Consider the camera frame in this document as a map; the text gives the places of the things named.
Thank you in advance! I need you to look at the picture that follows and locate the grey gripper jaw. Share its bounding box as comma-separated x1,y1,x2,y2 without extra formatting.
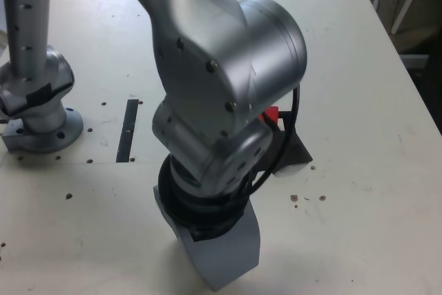
153,186,195,251
185,200,261,292

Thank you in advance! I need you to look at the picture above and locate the red cube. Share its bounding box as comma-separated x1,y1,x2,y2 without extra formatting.
258,106,280,125

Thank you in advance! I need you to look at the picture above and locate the black tape square outline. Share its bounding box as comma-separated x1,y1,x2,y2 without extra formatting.
276,111,302,160

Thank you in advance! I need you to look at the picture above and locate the black tape strip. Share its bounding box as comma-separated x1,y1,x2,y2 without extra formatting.
115,99,139,164

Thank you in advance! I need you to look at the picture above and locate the grey metal rail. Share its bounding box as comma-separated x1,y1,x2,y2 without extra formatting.
400,53,431,68

